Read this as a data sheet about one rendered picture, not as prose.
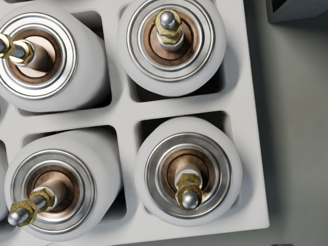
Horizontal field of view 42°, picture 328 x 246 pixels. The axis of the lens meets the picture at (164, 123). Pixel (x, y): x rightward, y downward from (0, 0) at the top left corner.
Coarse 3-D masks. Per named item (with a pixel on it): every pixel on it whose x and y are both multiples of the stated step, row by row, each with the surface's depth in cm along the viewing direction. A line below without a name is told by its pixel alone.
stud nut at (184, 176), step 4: (184, 176) 32; (188, 176) 32; (192, 176) 32; (196, 176) 32; (180, 180) 32; (184, 180) 32; (192, 180) 32; (196, 180) 32; (176, 184) 32; (180, 184) 32; (200, 184) 32
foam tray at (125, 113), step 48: (0, 0) 44; (48, 0) 44; (96, 0) 44; (240, 0) 43; (240, 48) 43; (0, 96) 45; (144, 96) 55; (192, 96) 44; (240, 96) 44; (240, 144) 44; (240, 192) 44; (0, 240) 45; (96, 240) 45; (144, 240) 45
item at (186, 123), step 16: (160, 128) 38; (176, 128) 37; (192, 128) 37; (208, 128) 37; (144, 144) 38; (224, 144) 37; (144, 160) 37; (240, 160) 38; (240, 176) 37; (144, 192) 37; (224, 208) 37; (176, 224) 38; (192, 224) 37
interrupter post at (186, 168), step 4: (184, 164) 36; (188, 164) 36; (192, 164) 36; (180, 168) 35; (184, 168) 34; (188, 168) 34; (192, 168) 34; (196, 168) 35; (176, 172) 35; (180, 172) 34; (184, 172) 34; (188, 172) 34; (192, 172) 34; (196, 172) 34; (200, 172) 36; (176, 176) 34; (180, 176) 34; (200, 176) 34; (176, 180) 34; (200, 180) 34
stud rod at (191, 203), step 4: (188, 180) 32; (184, 192) 28; (188, 192) 28; (192, 192) 28; (184, 196) 27; (188, 196) 27; (192, 196) 27; (196, 196) 28; (184, 200) 27; (188, 200) 27; (192, 200) 27; (196, 200) 27; (184, 204) 27; (188, 204) 27; (192, 204) 27; (196, 204) 27; (188, 208) 27; (192, 208) 27
